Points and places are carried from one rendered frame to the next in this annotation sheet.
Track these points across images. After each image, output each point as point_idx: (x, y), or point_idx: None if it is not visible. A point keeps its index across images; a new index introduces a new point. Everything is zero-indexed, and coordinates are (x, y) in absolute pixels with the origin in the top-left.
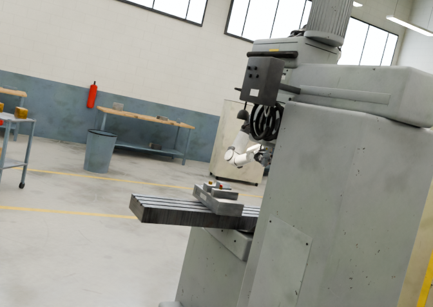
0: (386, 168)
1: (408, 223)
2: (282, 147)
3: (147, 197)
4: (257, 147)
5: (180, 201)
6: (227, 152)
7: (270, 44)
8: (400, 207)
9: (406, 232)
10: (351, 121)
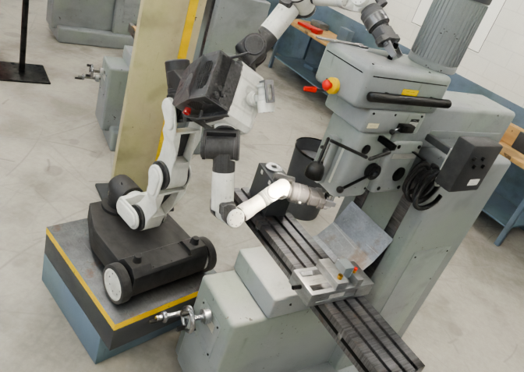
0: None
1: None
2: (439, 203)
3: (385, 363)
4: (289, 187)
5: (357, 325)
6: (232, 217)
7: (405, 81)
8: None
9: None
10: (503, 169)
